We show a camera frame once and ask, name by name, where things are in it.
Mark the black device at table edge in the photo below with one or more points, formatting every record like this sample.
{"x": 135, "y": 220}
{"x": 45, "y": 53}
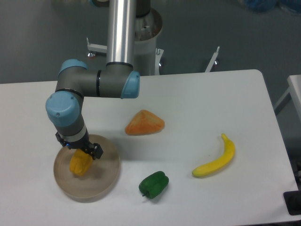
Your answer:
{"x": 293, "y": 202}

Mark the orange pumpkin slice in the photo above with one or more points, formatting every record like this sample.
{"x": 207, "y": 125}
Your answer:
{"x": 144, "y": 123}

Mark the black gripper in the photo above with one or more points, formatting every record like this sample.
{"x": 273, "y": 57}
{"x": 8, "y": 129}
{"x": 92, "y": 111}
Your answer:
{"x": 93, "y": 149}

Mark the blue object in background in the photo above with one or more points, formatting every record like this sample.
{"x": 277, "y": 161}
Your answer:
{"x": 260, "y": 6}

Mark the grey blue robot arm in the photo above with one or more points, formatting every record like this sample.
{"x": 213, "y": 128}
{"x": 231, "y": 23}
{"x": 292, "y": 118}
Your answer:
{"x": 118, "y": 80}

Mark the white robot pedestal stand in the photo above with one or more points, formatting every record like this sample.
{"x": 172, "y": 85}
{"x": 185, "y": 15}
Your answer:
{"x": 147, "y": 56}

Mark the beige round plate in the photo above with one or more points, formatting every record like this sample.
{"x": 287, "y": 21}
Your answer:
{"x": 99, "y": 179}

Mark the yellow bell pepper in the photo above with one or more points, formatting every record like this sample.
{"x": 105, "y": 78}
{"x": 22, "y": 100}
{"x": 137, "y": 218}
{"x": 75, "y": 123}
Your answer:
{"x": 80, "y": 163}

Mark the yellow banana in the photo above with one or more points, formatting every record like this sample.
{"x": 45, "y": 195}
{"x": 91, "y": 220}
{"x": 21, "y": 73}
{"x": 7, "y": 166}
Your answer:
{"x": 219, "y": 163}

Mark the green bell pepper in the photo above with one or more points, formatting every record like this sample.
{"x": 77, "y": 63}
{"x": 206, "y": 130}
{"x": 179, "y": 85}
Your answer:
{"x": 154, "y": 184}

